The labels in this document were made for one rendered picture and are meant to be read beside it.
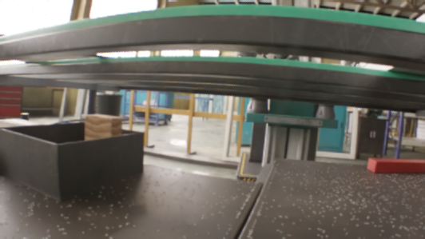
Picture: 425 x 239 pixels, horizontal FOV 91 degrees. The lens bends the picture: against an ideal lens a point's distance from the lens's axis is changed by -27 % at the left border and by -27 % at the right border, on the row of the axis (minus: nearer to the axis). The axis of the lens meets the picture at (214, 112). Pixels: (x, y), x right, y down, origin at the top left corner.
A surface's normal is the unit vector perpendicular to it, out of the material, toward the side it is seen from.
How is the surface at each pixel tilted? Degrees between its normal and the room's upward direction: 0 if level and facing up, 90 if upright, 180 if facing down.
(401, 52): 90
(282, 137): 90
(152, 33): 90
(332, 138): 90
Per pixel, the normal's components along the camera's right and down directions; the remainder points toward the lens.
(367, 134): -0.29, 0.02
